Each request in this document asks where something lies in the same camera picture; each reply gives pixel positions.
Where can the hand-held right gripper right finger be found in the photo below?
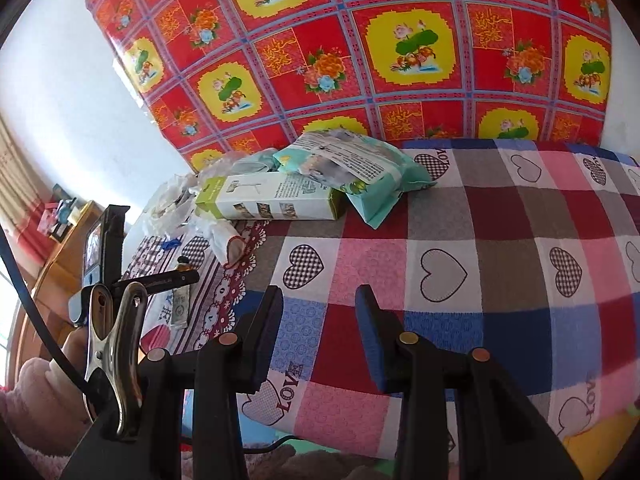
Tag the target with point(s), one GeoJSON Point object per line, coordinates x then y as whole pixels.
{"type": "Point", "coordinates": [372, 345]}

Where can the metal spring clamp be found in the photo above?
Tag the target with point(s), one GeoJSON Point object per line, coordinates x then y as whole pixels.
{"type": "Point", "coordinates": [117, 360]}

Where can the white bed frame panel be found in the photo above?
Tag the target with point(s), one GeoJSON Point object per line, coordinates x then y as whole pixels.
{"type": "Point", "coordinates": [137, 242]}

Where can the pink box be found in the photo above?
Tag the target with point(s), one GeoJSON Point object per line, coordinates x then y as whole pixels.
{"type": "Point", "coordinates": [47, 217]}

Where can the green and white cardboard box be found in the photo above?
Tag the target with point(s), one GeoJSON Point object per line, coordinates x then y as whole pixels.
{"type": "Point", "coordinates": [270, 202]}

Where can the wooden desk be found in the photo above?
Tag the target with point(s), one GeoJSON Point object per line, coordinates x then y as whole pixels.
{"type": "Point", "coordinates": [55, 270]}

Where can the white wrapper with red edge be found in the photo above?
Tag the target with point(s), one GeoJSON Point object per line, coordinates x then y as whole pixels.
{"type": "Point", "coordinates": [225, 240]}

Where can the white crumpled plastic bag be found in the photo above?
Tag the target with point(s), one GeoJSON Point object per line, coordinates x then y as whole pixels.
{"type": "Point", "coordinates": [167, 200]}

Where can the teal wet wipes wrapper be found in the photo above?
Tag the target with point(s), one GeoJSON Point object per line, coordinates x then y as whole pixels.
{"type": "Point", "coordinates": [350, 165]}

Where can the colourful foam floor mat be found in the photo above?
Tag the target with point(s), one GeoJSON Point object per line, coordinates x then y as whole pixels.
{"type": "Point", "coordinates": [260, 427]}

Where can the window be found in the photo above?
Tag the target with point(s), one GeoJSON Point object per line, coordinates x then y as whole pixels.
{"type": "Point", "coordinates": [5, 320]}

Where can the person's left hand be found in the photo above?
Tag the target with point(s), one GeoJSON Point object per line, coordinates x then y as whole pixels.
{"type": "Point", "coordinates": [72, 355]}

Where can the clear plastic bag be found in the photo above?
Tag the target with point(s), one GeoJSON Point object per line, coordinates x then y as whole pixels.
{"type": "Point", "coordinates": [220, 165]}

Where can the red floral plastic sheet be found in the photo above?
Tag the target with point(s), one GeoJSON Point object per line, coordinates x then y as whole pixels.
{"type": "Point", "coordinates": [350, 45]}

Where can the pale blue plastic wrapper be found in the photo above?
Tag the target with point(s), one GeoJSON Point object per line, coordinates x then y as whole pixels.
{"type": "Point", "coordinates": [255, 162]}

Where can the beige and red curtain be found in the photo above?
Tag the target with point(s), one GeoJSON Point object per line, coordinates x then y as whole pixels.
{"type": "Point", "coordinates": [20, 185]}

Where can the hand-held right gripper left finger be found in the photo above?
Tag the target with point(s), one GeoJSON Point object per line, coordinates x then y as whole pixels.
{"type": "Point", "coordinates": [267, 340]}

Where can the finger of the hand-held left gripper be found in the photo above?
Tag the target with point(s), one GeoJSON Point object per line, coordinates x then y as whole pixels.
{"type": "Point", "coordinates": [170, 280]}

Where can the beige sachet packet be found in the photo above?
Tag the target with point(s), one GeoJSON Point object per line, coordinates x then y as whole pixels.
{"type": "Point", "coordinates": [180, 307]}

